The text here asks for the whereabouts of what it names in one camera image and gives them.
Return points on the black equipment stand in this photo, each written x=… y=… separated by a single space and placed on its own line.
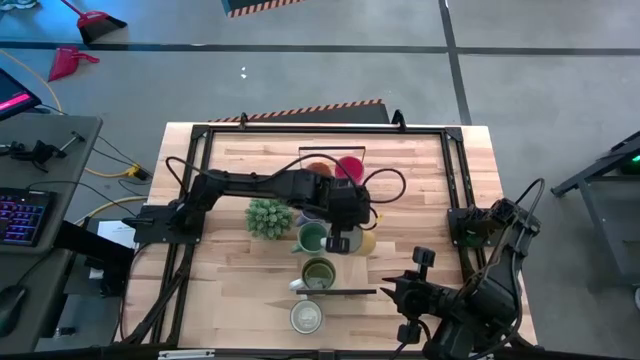
x=95 y=250

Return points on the black clamp tool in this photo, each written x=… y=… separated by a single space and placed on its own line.
x=35 y=151

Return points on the dark grey side table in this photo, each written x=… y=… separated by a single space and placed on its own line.
x=605 y=210

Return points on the orange mug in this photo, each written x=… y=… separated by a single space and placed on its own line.
x=320 y=167

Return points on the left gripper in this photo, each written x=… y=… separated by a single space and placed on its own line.
x=345 y=215

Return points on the grey desk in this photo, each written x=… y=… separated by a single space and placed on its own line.
x=50 y=125

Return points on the black computer mouse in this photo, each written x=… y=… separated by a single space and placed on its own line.
x=10 y=307

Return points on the black device green light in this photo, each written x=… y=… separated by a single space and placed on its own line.
x=632 y=165

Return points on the olive green mug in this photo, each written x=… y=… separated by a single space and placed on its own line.
x=318 y=274

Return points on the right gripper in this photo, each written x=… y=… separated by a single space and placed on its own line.
x=440 y=302

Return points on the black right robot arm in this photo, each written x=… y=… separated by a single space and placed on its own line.
x=490 y=305

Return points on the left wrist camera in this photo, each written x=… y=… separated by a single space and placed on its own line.
x=362 y=212

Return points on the black monitor pink bar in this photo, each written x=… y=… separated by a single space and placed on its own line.
x=12 y=95

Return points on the grey-blue mug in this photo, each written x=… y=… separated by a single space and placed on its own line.
x=306 y=218

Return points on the silver metal bracket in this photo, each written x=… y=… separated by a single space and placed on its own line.
x=185 y=354

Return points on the white paper sheet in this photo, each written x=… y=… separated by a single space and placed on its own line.
x=117 y=232

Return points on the red broom black bristles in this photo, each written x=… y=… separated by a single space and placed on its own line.
x=100 y=22

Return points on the sage green mug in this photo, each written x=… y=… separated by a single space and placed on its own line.
x=310 y=240

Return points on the hazard striped black platform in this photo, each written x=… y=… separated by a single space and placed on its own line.
x=240 y=5

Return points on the red dustpan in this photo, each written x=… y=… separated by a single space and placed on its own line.
x=65 y=60

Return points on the blue floral white mug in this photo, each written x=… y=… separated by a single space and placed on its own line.
x=306 y=316

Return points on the yellow mug white interior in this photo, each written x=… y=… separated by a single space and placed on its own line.
x=369 y=243

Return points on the hazard striped black mat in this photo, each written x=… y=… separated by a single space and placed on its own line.
x=325 y=116

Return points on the faux succulent in white pot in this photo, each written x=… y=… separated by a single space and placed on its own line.
x=269 y=218

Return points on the pale shoe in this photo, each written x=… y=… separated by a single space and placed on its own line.
x=17 y=4

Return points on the backlit black keyboard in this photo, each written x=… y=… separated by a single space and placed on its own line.
x=20 y=217

